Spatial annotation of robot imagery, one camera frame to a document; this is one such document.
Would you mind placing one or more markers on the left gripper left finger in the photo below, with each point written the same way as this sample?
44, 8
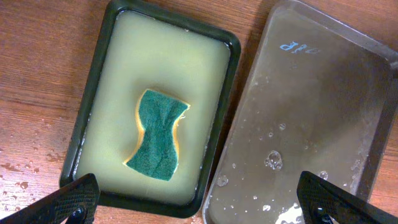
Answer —
75, 202

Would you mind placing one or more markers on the green and yellow sponge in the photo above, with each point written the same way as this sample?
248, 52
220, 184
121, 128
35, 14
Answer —
157, 117

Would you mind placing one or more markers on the large brown serving tray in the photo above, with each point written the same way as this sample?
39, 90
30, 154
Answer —
320, 97

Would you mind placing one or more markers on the small black soapy-water tray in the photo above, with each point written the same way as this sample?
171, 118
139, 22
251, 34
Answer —
142, 46

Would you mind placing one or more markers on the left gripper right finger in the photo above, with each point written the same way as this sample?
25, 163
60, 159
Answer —
323, 202

